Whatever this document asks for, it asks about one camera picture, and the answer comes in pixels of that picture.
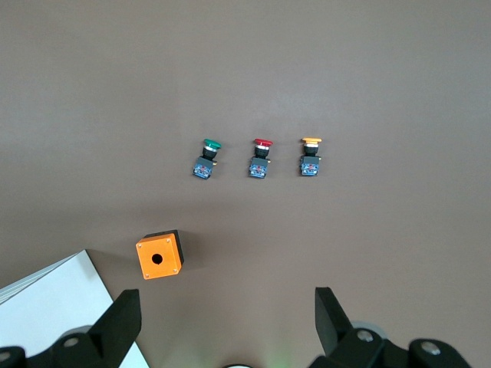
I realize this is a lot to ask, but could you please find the orange button enclosure box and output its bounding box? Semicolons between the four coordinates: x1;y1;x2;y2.
135;228;186;281

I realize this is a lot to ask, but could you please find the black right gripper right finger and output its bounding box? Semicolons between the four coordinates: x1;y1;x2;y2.
309;287;415;368

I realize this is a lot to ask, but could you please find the yellow push button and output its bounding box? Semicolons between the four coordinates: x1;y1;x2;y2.
297;136;323;179

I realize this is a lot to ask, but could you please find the green push button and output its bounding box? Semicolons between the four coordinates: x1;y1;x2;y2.
191;137;223;181

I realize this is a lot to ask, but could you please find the brown table cover mat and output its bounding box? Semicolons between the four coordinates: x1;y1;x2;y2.
0;0;491;368

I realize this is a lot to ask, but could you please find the white drawer cabinet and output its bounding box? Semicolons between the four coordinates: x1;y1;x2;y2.
0;248;151;368

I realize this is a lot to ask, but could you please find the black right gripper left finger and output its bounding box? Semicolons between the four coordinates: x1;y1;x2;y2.
28;288;142;368

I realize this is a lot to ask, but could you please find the red push button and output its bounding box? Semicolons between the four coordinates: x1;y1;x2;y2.
247;138;275;180

